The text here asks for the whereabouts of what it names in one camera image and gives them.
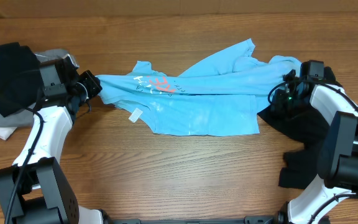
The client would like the light blue printed t-shirt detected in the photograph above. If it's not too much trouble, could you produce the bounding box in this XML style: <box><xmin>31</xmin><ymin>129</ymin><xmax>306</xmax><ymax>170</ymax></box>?
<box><xmin>98</xmin><ymin>39</ymin><xmax>301</xmax><ymax>136</ymax></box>

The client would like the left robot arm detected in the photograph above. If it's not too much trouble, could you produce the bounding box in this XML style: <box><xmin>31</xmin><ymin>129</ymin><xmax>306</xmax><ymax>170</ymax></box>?
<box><xmin>0</xmin><ymin>54</ymin><xmax>110</xmax><ymax>224</ymax></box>

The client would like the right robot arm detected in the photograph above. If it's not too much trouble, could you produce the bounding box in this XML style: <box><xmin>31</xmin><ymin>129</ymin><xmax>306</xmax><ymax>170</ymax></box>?
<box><xmin>268</xmin><ymin>60</ymin><xmax>358</xmax><ymax>223</ymax></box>

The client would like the black folded garment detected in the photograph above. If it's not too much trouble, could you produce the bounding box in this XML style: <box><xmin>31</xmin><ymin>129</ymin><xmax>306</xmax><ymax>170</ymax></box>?
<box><xmin>0</xmin><ymin>42</ymin><xmax>42</xmax><ymax>117</ymax></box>

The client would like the black crumpled garment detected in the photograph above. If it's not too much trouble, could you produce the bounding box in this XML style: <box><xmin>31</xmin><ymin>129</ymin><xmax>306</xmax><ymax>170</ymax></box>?
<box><xmin>257</xmin><ymin>67</ymin><xmax>358</xmax><ymax>200</ymax></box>

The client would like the grey folded garment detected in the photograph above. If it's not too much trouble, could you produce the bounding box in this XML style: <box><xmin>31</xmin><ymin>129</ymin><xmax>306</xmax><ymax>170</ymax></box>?
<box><xmin>0</xmin><ymin>49</ymin><xmax>69</xmax><ymax>128</ymax></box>

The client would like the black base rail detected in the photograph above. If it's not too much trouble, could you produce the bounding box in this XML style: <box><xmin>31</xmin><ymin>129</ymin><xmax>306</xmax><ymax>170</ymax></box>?
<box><xmin>103</xmin><ymin>215</ymin><xmax>290</xmax><ymax>224</ymax></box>

